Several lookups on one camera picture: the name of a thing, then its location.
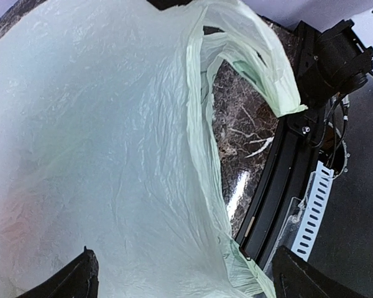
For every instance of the black front rail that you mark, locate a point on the black front rail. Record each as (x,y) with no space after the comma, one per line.
(274,216)

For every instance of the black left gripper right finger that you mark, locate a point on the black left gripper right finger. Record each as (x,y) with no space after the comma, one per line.
(294,277)

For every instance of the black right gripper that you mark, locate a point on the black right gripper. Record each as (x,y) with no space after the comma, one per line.
(166,4)

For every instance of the light green plastic bag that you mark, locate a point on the light green plastic bag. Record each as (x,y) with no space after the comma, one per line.
(106,141)

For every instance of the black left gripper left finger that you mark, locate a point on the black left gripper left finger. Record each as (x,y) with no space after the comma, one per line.
(79,278)

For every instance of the white slotted cable duct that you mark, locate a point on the white slotted cable duct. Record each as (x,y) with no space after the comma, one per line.
(316,199)

